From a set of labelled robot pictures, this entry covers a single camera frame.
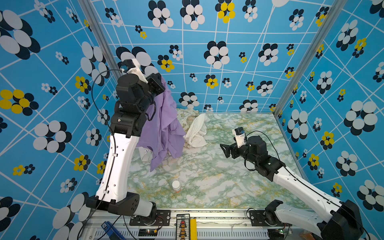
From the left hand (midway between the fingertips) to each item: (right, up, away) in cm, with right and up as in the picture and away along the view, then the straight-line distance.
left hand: (161, 72), depth 56 cm
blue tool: (-24, -69, +10) cm, 74 cm away
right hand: (+31, -29, +22) cm, 47 cm away
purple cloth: (-3, -24, +19) cm, 31 cm away
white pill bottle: (+3, -52, +21) cm, 56 cm away
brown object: (+64, -71, +11) cm, 96 cm away
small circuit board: (-11, -73, +16) cm, 75 cm away
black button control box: (+7, -69, +14) cm, 71 cm away
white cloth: (+13, -23, +45) cm, 52 cm away
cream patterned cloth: (+5, -14, +47) cm, 50 cm away
